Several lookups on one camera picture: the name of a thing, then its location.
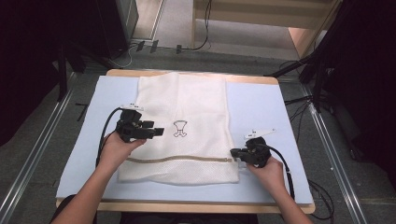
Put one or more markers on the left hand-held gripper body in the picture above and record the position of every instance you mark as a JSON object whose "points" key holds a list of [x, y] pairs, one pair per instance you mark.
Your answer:
{"points": [[132, 126]]}

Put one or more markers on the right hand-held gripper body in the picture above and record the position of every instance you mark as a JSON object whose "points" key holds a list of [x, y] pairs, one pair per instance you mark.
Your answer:
{"points": [[258, 152]]}

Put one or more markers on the white mesh laundry bag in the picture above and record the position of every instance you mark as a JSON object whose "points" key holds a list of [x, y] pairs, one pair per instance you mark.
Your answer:
{"points": [[186, 102]]}

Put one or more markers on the person's right hand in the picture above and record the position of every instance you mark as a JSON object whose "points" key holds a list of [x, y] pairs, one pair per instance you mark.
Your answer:
{"points": [[272, 174]]}

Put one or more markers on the person's left hand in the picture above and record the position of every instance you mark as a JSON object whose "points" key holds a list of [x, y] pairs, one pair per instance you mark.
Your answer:
{"points": [[115, 152]]}

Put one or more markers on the light blue table mat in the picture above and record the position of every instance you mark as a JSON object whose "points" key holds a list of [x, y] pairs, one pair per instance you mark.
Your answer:
{"points": [[258, 105]]}

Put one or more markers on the wooden table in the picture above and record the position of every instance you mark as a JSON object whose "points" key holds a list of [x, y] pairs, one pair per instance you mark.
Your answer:
{"points": [[249, 79]]}

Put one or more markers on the black power plugs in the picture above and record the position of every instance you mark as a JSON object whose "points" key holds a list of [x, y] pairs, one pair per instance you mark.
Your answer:
{"points": [[154, 45]]}

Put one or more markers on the black metal stand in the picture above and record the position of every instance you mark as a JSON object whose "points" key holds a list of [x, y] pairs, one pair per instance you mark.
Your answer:
{"points": [[62, 74], [317, 68]]}

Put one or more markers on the dark cabinet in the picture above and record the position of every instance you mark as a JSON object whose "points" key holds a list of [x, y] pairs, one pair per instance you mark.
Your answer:
{"points": [[118, 21]]}

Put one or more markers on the light wooden shelf unit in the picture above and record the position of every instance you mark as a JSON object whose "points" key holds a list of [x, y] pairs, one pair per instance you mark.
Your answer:
{"points": [[264, 18]]}

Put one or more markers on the metal floor rail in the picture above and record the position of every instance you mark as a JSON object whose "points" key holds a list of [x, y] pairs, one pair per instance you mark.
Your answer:
{"points": [[37, 140], [333, 155]]}

